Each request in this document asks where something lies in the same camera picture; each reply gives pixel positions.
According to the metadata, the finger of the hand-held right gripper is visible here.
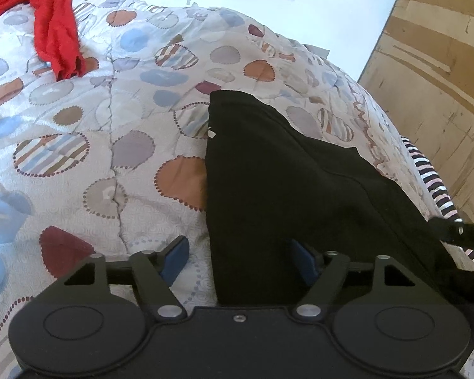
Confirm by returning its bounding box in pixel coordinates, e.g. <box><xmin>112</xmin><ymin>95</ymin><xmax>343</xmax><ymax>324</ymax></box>
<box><xmin>430</xmin><ymin>214</ymin><xmax>474</xmax><ymax>254</ymax></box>

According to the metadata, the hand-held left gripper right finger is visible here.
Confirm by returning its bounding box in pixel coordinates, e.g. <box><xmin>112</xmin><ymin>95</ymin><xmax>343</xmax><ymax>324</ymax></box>
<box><xmin>290</xmin><ymin>240</ymin><xmax>431</xmax><ymax>321</ymax></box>

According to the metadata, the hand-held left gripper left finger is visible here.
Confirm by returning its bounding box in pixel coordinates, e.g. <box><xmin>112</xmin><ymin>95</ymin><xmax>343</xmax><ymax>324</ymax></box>
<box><xmin>43</xmin><ymin>236</ymin><xmax>190</xmax><ymax>322</ymax></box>

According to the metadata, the black printed t-shirt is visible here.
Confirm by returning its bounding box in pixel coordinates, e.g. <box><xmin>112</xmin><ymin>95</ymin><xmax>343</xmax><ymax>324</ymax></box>
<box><xmin>204</xmin><ymin>90</ymin><xmax>474</xmax><ymax>309</ymax></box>

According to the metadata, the black white striped cloth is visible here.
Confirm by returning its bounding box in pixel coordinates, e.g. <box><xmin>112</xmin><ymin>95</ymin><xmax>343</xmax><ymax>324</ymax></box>
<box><xmin>401</xmin><ymin>136</ymin><xmax>474</xmax><ymax>263</ymax></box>

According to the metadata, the circle patterned bedspread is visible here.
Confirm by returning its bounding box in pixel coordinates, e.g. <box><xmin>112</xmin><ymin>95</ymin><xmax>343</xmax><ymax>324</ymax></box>
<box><xmin>0</xmin><ymin>0</ymin><xmax>474</xmax><ymax>379</ymax></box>

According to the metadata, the brown wooden cabinet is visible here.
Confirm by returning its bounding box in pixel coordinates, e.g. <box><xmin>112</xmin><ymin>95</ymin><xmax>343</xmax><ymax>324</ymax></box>
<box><xmin>357</xmin><ymin>0</ymin><xmax>474</xmax><ymax>226</ymax></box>

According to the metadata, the red knit garment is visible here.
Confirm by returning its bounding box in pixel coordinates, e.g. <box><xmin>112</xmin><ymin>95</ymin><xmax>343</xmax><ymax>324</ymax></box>
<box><xmin>0</xmin><ymin>0</ymin><xmax>88</xmax><ymax>81</ymax></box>

